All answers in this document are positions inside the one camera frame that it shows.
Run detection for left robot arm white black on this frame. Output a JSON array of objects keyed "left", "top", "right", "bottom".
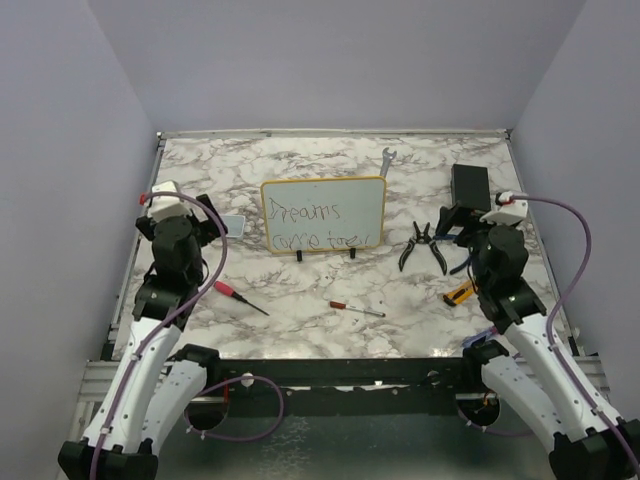
[{"left": 58, "top": 187, "right": 228, "bottom": 479}]

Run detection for red handled screwdriver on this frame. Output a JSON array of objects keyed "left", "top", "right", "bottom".
[{"left": 214, "top": 281, "right": 268, "bottom": 316}]

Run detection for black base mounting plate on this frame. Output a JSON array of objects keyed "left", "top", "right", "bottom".
[{"left": 176, "top": 353, "right": 491, "bottom": 417}]

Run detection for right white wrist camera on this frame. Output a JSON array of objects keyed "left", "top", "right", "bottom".
[{"left": 480, "top": 191, "right": 529, "bottom": 226}]

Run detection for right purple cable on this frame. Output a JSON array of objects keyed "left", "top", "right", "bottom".
[{"left": 457, "top": 195, "right": 640, "bottom": 480}]

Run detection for small white grey eraser pad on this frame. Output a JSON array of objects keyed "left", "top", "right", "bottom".
[{"left": 221, "top": 215, "right": 246, "bottom": 239}]

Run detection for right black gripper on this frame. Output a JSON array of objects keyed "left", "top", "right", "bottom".
[{"left": 437, "top": 199, "right": 518, "bottom": 288}]

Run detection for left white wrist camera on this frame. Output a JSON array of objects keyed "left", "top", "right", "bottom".
[{"left": 140, "top": 180, "right": 191, "bottom": 222}]

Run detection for silver wrench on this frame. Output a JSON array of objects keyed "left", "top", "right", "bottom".
[{"left": 379, "top": 147, "right": 397, "bottom": 178}]

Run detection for yellow black utility knife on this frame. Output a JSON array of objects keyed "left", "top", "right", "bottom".
[{"left": 442, "top": 280, "right": 475, "bottom": 307}]

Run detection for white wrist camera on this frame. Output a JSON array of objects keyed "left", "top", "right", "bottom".
[
  {"left": 480, "top": 191, "right": 529, "bottom": 226},
  {"left": 140, "top": 180, "right": 191, "bottom": 222}
]

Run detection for blue red marker pen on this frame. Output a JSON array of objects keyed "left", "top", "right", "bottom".
[{"left": 461, "top": 327, "right": 498, "bottom": 348}]

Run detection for aluminium table frame rail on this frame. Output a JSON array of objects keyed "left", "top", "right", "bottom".
[{"left": 54, "top": 128, "right": 621, "bottom": 480}]

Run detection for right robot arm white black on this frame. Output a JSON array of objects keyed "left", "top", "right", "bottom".
[{"left": 436, "top": 192, "right": 639, "bottom": 479}]

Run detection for black handled pliers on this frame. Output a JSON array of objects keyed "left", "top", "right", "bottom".
[{"left": 397, "top": 220, "right": 449, "bottom": 276}]

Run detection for blue handled pliers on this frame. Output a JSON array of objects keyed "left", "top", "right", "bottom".
[{"left": 434, "top": 233, "right": 471, "bottom": 275}]

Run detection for yellow framed whiteboard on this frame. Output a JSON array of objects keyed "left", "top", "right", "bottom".
[{"left": 260, "top": 176, "right": 387, "bottom": 254}]

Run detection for black rectangular box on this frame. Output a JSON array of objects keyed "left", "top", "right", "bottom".
[{"left": 451, "top": 164, "right": 491, "bottom": 212}]

